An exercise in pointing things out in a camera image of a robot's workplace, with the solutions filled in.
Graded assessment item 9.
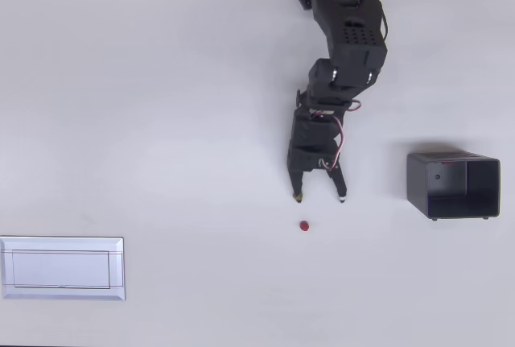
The red white servo cable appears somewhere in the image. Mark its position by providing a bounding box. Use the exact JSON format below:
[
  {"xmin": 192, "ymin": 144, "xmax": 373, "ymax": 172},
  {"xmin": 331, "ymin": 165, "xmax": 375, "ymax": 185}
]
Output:
[{"xmin": 310, "ymin": 99, "xmax": 364, "ymax": 171}]

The black plastic box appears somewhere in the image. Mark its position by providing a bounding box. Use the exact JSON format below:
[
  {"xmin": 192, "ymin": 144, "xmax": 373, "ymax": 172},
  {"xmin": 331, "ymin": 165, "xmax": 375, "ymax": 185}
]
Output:
[{"xmin": 406, "ymin": 151, "xmax": 502, "ymax": 222}]

